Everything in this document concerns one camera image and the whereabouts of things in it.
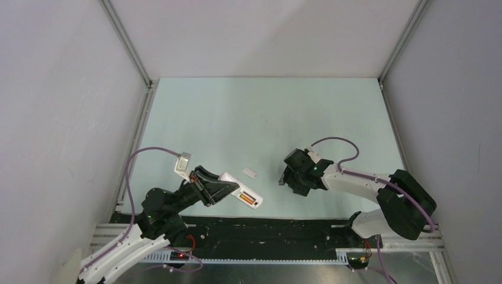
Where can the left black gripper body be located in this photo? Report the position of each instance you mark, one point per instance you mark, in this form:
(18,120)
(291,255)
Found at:
(187,194)

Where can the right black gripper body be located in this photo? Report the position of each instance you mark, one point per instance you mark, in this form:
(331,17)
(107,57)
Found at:
(296,181)

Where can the white remote control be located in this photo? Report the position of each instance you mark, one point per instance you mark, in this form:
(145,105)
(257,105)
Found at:
(243,190)

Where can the orange battery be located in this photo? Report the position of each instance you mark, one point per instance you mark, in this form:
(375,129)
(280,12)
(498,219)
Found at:
(247,198)

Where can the white battery cover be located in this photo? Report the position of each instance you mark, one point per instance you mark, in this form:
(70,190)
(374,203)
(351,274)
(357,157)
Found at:
(250,173)

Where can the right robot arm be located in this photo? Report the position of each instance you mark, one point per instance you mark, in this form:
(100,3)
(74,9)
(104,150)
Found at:
(405,207)

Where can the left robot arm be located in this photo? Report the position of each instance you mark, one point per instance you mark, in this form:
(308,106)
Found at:
(157,226)

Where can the left controller board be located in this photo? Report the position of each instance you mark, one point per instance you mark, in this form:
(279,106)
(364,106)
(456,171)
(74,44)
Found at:
(176,256)

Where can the controller board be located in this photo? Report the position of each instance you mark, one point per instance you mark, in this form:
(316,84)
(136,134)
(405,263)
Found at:
(358,263)
(176,256)

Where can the right controller board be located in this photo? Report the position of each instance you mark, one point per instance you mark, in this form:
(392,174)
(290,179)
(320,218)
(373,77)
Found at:
(358,263)

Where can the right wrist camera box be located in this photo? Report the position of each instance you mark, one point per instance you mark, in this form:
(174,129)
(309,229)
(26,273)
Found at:
(315,157)

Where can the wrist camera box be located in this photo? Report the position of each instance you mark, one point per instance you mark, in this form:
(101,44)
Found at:
(182,166)
(315,157)

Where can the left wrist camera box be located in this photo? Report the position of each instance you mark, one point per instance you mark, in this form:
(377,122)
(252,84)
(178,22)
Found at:
(182,166)

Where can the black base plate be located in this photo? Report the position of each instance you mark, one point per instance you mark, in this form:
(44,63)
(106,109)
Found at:
(270,239)

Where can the left aluminium frame post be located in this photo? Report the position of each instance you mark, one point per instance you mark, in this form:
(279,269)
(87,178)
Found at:
(149,83)

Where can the aluminium frame post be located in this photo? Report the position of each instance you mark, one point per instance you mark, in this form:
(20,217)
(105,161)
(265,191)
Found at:
(410,27)
(149,83)

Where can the right aluminium frame post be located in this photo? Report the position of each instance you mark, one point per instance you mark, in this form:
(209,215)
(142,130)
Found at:
(410,27)

